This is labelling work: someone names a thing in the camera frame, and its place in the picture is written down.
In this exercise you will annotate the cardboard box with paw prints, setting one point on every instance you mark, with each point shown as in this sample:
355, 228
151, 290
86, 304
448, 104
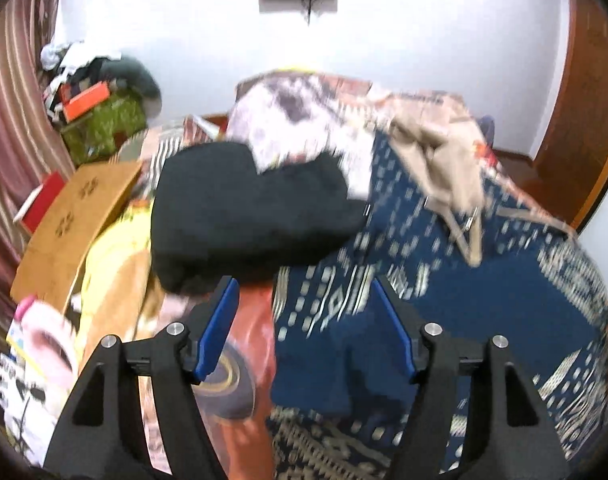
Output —
53, 258

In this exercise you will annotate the navy patterned large garment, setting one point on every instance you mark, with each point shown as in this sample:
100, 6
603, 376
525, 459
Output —
339, 404

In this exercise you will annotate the dark grey cloth bundle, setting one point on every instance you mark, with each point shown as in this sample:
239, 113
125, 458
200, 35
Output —
130, 74

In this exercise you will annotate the green patterned bag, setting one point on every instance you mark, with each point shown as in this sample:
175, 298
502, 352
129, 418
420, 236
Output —
99, 133

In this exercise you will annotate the striped maroon curtain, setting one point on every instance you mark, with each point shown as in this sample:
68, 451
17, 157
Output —
29, 146

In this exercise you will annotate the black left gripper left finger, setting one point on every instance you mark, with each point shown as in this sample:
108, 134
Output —
132, 412

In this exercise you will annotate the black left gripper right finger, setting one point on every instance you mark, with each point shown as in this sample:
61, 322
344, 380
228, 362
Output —
476, 414

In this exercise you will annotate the black folded garment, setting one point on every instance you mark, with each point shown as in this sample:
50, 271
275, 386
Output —
214, 213

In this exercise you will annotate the beige drawstring pants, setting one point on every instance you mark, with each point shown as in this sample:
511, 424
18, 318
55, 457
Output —
449, 175

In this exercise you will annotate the pink white plush item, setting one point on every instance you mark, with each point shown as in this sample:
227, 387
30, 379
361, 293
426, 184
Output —
36, 376

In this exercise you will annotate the red box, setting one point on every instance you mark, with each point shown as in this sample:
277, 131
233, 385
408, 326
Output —
38, 202

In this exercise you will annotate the orange shoe box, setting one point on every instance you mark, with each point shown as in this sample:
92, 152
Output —
84, 101

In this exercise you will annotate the yellow blanket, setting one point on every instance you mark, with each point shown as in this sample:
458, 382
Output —
115, 280

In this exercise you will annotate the newspaper print bed sheet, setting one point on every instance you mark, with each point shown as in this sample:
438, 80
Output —
293, 116

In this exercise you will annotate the brown wooden door frame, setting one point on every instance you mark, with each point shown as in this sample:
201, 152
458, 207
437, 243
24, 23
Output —
573, 158

